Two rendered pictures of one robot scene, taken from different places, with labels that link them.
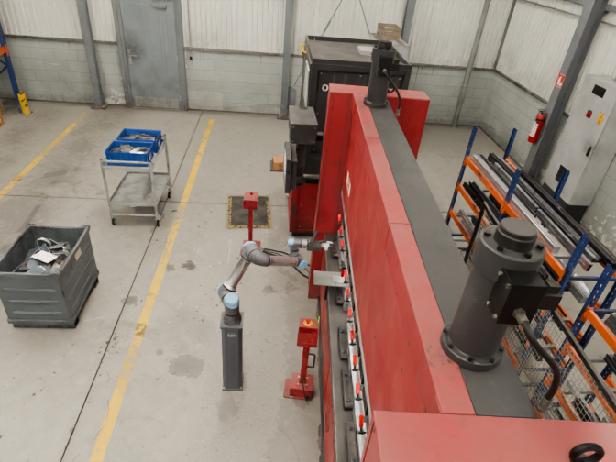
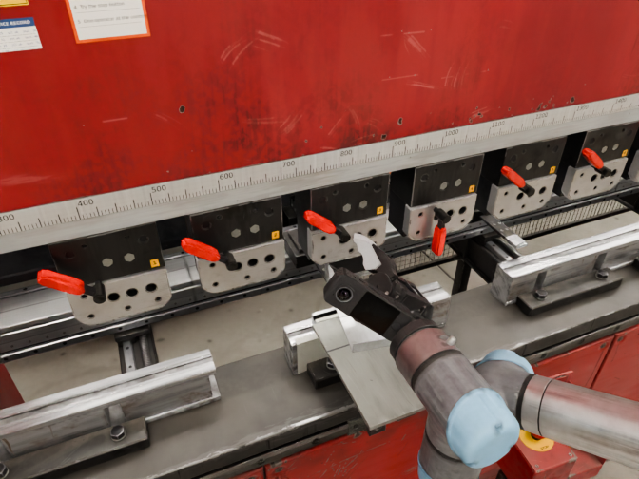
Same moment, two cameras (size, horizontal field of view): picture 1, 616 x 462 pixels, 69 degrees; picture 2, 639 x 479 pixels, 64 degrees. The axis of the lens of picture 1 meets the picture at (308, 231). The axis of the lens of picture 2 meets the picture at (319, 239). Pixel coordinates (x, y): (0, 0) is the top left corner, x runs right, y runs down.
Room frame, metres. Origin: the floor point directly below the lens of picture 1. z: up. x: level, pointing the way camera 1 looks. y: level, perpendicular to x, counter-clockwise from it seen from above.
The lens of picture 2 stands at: (3.27, 0.38, 1.77)
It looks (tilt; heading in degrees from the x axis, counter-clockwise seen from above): 36 degrees down; 250
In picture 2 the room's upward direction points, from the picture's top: straight up
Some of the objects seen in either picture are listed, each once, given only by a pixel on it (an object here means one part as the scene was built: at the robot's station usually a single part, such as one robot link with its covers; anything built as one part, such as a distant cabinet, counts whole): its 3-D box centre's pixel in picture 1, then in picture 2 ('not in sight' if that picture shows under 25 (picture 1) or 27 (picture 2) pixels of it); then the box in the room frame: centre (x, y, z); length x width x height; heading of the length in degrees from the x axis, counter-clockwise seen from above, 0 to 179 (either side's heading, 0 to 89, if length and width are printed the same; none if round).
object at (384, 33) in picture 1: (390, 33); not in sight; (8.53, -1.11, 2.05); 0.88 x 0.33 x 0.20; 7
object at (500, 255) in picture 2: not in sight; (462, 227); (2.36, -0.77, 0.81); 0.64 x 0.08 x 0.14; 93
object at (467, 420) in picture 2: (294, 243); (464, 409); (2.99, 0.10, 1.27); 0.11 x 0.08 x 0.09; 93
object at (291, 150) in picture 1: (290, 167); not in sight; (4.10, 0.24, 1.42); 0.45 x 0.12 x 0.36; 8
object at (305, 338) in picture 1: (308, 330); (548, 434); (2.56, -0.08, 0.75); 0.20 x 0.16 x 0.18; 178
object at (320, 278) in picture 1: (329, 279); (379, 358); (2.93, -0.22, 1.00); 0.26 x 0.18 x 0.01; 93
